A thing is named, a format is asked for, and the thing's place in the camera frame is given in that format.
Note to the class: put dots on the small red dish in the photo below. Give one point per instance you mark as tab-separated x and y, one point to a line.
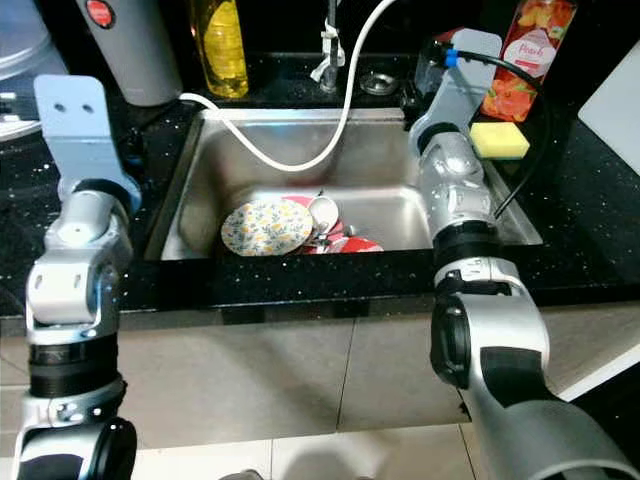
445	38

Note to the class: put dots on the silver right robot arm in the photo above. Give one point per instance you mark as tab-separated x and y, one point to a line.
450	190

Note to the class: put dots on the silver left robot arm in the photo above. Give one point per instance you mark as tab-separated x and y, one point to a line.
75	280

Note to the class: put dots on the round metal countertop cap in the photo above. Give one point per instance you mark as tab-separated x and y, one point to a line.
380	83

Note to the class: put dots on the chrome gooseneck faucet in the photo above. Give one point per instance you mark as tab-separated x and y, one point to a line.
328	50

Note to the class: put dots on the yellow sponge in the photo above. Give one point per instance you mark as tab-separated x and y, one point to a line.
500	140

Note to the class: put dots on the peach print refill pouch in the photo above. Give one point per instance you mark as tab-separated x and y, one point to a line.
535	50

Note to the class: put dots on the stainless steel sink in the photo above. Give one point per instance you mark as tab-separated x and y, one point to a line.
380	190

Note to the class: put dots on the white ceramic cup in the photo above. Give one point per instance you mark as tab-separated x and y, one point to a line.
322	212

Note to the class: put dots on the metal cutlery piece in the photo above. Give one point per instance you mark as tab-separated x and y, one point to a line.
345	232

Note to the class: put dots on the red plastic plate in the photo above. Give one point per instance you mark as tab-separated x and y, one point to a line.
360	245

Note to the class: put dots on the white board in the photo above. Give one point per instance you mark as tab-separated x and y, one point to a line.
610	105

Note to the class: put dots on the yellow cooking oil bottle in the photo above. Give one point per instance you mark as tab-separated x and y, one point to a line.
220	55

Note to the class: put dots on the floral patterned plate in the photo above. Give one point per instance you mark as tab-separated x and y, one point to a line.
265	228

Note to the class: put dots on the translucent plastic container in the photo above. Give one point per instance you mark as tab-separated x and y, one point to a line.
20	50

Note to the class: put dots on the grey jug with red sticker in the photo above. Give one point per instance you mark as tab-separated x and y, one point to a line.
140	55

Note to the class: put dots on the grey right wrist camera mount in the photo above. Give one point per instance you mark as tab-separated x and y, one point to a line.
465	85

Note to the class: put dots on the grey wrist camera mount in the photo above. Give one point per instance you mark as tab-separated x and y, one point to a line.
465	85
75	130

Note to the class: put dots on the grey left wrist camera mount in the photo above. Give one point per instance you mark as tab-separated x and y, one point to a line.
75	130

